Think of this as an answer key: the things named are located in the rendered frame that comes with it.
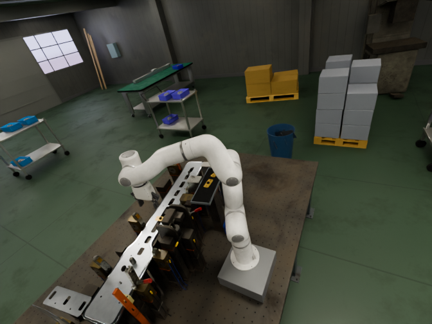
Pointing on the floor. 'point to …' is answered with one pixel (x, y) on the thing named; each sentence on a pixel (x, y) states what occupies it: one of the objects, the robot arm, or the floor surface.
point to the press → (392, 43)
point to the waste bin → (281, 140)
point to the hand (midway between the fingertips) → (148, 204)
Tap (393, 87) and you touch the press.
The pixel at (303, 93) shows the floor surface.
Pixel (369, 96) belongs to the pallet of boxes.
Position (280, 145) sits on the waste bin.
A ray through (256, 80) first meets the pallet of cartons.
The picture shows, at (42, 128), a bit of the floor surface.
